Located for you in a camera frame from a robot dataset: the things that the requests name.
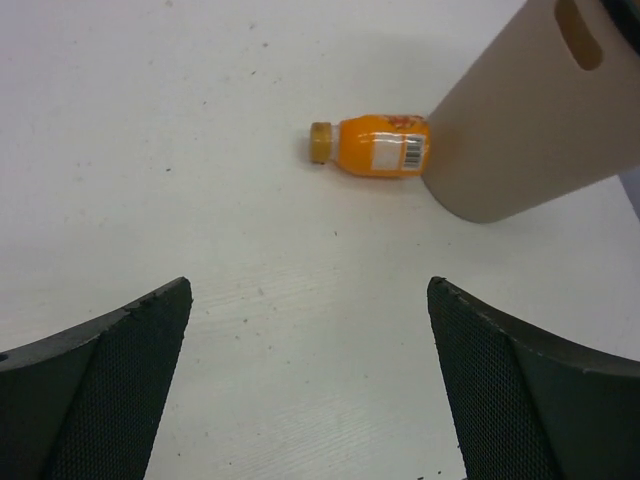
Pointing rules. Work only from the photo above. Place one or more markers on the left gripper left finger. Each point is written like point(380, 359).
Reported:
point(86, 403)

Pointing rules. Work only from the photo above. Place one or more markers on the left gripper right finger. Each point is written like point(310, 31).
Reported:
point(528, 404)

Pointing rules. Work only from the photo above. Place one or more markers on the orange bottle with barcode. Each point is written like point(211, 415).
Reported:
point(385, 146)

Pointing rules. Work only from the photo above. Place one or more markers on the brown cardboard bin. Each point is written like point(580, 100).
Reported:
point(549, 107)

